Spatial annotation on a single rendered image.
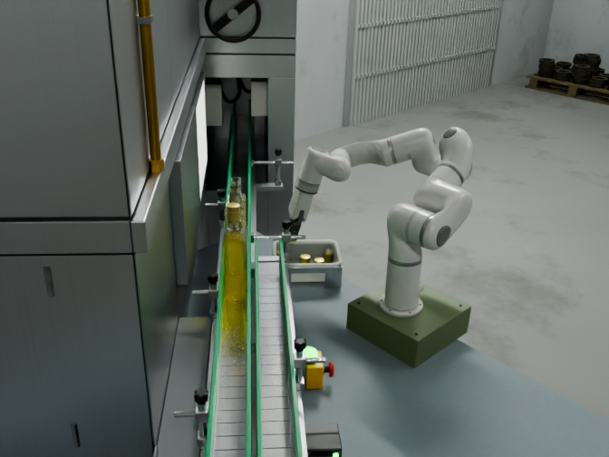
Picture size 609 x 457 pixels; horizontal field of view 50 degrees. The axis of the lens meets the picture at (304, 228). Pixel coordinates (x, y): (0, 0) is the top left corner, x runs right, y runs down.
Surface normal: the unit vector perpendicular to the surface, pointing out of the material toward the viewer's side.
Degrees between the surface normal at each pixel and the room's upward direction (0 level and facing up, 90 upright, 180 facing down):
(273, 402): 0
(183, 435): 0
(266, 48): 90
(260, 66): 90
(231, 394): 0
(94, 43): 90
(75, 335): 90
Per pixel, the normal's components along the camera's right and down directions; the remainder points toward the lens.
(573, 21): -0.72, 0.29
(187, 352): 0.03, -0.89
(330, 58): 0.69, 0.34
